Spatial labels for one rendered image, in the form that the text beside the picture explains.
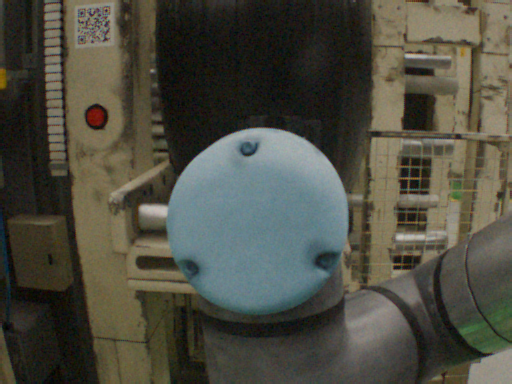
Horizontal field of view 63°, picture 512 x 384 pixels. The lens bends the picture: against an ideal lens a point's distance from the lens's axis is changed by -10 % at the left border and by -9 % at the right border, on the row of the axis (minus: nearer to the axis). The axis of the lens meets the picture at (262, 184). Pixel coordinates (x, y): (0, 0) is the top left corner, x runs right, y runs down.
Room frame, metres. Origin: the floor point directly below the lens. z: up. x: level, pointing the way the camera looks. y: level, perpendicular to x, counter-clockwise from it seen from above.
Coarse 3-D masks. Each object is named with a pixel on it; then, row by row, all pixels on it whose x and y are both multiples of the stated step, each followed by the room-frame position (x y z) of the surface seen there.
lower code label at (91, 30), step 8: (80, 8) 0.78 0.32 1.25; (88, 8) 0.78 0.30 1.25; (96, 8) 0.78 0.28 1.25; (104, 8) 0.78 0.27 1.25; (112, 8) 0.77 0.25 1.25; (80, 16) 0.78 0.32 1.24; (88, 16) 0.78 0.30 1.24; (96, 16) 0.78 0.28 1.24; (104, 16) 0.78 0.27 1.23; (112, 16) 0.77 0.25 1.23; (80, 24) 0.78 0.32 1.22; (88, 24) 0.78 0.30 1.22; (96, 24) 0.78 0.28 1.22; (104, 24) 0.78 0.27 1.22; (112, 24) 0.77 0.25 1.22; (80, 32) 0.78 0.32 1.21; (88, 32) 0.78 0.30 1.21; (96, 32) 0.78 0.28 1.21; (104, 32) 0.78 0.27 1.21; (112, 32) 0.77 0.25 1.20; (80, 40) 0.78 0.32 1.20; (88, 40) 0.78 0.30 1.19; (96, 40) 0.78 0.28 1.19; (104, 40) 0.78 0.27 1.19; (112, 40) 0.77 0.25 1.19
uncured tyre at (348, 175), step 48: (192, 0) 0.57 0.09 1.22; (240, 0) 0.57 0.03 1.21; (288, 0) 0.56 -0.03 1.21; (336, 0) 0.56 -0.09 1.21; (192, 48) 0.57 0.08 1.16; (240, 48) 0.56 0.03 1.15; (288, 48) 0.56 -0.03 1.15; (336, 48) 0.56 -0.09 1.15; (192, 96) 0.58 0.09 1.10; (240, 96) 0.57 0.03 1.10; (288, 96) 0.57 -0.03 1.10; (336, 96) 0.57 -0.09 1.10; (192, 144) 0.61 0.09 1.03; (336, 144) 0.59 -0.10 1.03
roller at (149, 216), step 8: (144, 208) 0.70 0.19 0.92; (152, 208) 0.70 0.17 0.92; (160, 208) 0.70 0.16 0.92; (136, 216) 0.70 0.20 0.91; (144, 216) 0.69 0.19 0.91; (152, 216) 0.69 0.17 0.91; (160, 216) 0.69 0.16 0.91; (352, 216) 0.67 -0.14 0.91; (136, 224) 0.69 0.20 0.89; (144, 224) 0.69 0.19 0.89; (152, 224) 0.69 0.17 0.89; (160, 224) 0.69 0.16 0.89; (352, 224) 0.67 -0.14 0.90
